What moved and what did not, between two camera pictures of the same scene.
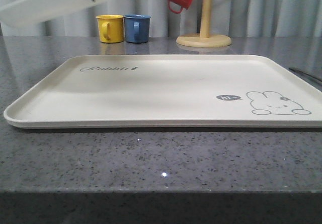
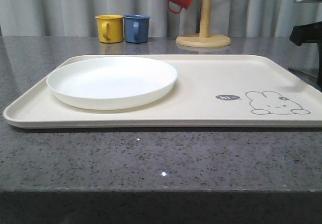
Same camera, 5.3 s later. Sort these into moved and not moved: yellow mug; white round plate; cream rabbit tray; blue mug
Moved: white round plate
Not moved: yellow mug; cream rabbit tray; blue mug
